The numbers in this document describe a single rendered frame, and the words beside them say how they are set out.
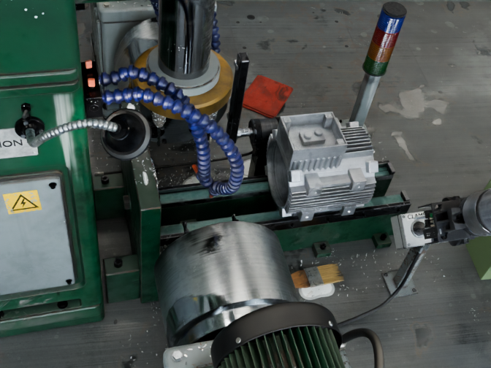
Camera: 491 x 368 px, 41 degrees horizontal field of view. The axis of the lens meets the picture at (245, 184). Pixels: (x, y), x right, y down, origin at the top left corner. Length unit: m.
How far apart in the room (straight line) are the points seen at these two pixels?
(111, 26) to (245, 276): 0.78
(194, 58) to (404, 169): 0.91
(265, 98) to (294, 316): 1.16
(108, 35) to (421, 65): 1.05
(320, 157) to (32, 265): 0.61
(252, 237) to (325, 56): 1.08
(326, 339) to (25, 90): 0.52
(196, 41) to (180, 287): 0.42
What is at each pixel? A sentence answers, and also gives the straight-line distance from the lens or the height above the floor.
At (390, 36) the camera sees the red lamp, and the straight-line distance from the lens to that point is 1.69.
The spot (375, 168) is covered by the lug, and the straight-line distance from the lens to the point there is 1.45.
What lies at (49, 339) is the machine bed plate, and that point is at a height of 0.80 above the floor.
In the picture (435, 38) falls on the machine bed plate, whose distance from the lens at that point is 2.38.
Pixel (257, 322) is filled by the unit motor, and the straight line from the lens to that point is 0.86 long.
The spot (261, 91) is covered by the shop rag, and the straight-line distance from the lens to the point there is 1.97.
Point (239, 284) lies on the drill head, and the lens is 1.12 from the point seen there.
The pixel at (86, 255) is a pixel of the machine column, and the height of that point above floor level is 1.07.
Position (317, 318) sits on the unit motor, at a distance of 0.89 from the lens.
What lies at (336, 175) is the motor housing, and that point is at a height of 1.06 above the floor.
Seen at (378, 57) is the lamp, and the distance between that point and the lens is 1.73.
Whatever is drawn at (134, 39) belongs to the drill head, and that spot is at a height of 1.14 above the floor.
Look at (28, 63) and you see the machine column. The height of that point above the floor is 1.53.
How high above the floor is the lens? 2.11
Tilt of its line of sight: 50 degrees down
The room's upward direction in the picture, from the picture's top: 10 degrees clockwise
